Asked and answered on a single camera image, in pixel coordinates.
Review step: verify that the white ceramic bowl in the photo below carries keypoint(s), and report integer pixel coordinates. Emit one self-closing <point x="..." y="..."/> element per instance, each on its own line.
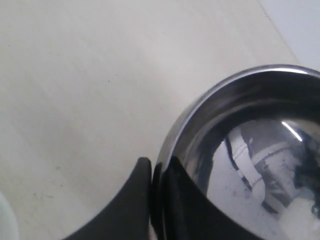
<point x="8" y="224"/>

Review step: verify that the smooth stainless steel bowl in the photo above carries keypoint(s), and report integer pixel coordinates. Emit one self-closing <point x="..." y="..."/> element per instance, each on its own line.
<point x="251" y="145"/>

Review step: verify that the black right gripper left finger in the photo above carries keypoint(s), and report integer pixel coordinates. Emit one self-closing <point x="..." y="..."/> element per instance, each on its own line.
<point x="127" y="216"/>

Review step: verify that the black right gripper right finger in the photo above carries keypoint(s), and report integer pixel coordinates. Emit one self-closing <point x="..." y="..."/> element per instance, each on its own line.
<point x="187" y="214"/>

